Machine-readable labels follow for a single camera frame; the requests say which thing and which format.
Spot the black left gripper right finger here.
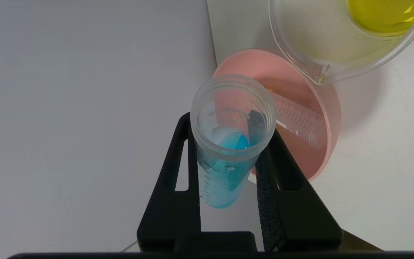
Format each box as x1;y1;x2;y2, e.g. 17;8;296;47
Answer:
247;110;344;252

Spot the pink bowl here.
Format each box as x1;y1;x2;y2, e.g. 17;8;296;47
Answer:
213;49;341;182

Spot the test tube with blue pigment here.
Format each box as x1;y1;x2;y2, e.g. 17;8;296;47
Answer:
190;74;277;209

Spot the clear glass beaker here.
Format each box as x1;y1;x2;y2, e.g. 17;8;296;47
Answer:
269;0;414;86

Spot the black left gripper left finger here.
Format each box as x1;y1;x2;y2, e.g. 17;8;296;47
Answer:
137;112;257;253

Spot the test tube with yellow pigment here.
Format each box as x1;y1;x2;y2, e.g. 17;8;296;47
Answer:
269;89;328;149

